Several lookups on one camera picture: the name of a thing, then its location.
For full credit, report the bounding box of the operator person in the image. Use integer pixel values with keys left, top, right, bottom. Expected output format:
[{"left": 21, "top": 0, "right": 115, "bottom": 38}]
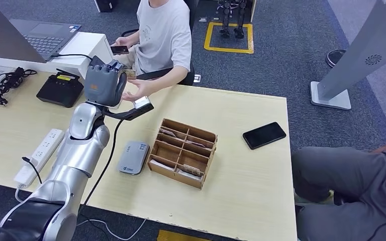
[{"left": 291, "top": 136, "right": 386, "bottom": 241}]

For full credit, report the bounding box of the grey card reader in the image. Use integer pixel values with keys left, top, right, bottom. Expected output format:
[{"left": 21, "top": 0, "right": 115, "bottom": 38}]
[{"left": 117, "top": 140, "right": 151, "bottom": 176}]

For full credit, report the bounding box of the white power strip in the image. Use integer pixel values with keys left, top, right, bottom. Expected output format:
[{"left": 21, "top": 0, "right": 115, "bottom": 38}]
[{"left": 13, "top": 129, "right": 66, "bottom": 188}]

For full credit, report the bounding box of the guest person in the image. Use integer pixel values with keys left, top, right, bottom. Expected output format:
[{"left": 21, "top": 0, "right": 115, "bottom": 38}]
[{"left": 111, "top": 0, "right": 193, "bottom": 103}]

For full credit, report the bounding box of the yellow floor tape square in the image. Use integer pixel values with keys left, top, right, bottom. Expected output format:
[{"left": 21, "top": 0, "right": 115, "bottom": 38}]
[{"left": 203, "top": 21, "right": 255, "bottom": 55}]

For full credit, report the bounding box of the bundled black power cord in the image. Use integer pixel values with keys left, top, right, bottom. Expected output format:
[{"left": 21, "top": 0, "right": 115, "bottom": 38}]
[{"left": 0, "top": 67, "right": 38, "bottom": 107}]

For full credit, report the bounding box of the black laptop charger with cable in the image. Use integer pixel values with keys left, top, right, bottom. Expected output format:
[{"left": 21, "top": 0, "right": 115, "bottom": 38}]
[{"left": 51, "top": 53, "right": 107, "bottom": 68}]

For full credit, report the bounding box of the standing humanoid robot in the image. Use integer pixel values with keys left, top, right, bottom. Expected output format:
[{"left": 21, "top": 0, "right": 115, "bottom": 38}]
[{"left": 216, "top": 0, "right": 248, "bottom": 39}]

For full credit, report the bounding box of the round black base disc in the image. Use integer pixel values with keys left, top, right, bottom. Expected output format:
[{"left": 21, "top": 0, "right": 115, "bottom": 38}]
[{"left": 325, "top": 49, "right": 347, "bottom": 69}]

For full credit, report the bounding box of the black device with yellow label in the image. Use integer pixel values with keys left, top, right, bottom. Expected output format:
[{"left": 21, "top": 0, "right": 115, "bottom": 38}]
[{"left": 36, "top": 68, "right": 86, "bottom": 109}]

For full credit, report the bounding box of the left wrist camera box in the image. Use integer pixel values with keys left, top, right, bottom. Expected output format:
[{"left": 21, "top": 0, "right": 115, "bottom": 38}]
[{"left": 101, "top": 95, "right": 155, "bottom": 122}]

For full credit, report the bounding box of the yellow patterned room key card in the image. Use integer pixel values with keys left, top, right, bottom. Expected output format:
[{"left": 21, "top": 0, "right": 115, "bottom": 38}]
[{"left": 119, "top": 68, "right": 137, "bottom": 80}]

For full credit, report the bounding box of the white stand panel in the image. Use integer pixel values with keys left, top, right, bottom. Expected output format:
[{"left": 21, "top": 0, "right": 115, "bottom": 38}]
[{"left": 249, "top": 0, "right": 258, "bottom": 23}]

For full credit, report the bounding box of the white laptop riser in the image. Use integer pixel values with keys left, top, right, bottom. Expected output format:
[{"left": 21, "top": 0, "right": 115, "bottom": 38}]
[{"left": 0, "top": 31, "right": 115, "bottom": 79}]

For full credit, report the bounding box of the dark grey laptop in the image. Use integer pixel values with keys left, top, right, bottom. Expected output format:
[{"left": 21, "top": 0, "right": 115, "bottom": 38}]
[{"left": 0, "top": 0, "right": 82, "bottom": 64}]

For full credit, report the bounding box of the white power strip cable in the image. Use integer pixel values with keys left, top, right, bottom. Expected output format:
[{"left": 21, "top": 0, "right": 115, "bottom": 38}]
[{"left": 14, "top": 186, "right": 147, "bottom": 241}]

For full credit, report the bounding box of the black plugged power cable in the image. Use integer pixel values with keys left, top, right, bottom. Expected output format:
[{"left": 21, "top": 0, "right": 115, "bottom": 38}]
[{"left": 21, "top": 156, "right": 43, "bottom": 185}]

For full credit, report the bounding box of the guest person's left hand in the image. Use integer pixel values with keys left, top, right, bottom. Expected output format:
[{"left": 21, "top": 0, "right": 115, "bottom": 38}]
[{"left": 121, "top": 78, "right": 154, "bottom": 103}]

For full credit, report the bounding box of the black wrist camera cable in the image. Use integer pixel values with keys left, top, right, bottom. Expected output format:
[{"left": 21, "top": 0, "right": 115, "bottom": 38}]
[{"left": 77, "top": 119, "right": 126, "bottom": 233}]

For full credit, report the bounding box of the pale green shoe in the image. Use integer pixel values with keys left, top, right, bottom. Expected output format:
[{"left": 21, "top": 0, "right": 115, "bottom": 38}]
[{"left": 293, "top": 191, "right": 334, "bottom": 204}]

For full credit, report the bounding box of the black office chair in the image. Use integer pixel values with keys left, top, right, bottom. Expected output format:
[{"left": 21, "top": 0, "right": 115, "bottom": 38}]
[{"left": 121, "top": 0, "right": 198, "bottom": 87}]

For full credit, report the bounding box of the guest person's smartphone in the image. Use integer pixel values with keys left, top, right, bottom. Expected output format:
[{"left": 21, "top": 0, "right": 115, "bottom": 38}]
[{"left": 110, "top": 45, "right": 130, "bottom": 56}]

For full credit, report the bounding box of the black bin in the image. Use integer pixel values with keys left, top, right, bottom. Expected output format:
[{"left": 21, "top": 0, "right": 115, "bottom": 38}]
[{"left": 93, "top": 0, "right": 118, "bottom": 13}]

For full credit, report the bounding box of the grey kiosk stand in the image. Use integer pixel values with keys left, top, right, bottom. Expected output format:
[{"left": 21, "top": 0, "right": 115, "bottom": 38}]
[{"left": 309, "top": 0, "right": 386, "bottom": 111}]

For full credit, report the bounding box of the black smartphone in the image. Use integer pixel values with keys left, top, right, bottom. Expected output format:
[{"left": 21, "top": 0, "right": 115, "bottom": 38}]
[{"left": 242, "top": 122, "right": 287, "bottom": 151}]

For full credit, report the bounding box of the wooden compartment card box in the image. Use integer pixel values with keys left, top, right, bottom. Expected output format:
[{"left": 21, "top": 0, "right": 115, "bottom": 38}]
[{"left": 146, "top": 117, "right": 219, "bottom": 191}]

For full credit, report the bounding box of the guest person's right hand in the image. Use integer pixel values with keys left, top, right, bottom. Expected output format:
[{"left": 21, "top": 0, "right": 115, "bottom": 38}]
[{"left": 111, "top": 36, "right": 131, "bottom": 47}]

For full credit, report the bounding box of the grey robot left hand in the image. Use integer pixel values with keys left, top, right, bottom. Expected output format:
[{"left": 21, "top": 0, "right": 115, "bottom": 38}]
[{"left": 84, "top": 59, "right": 128, "bottom": 108}]

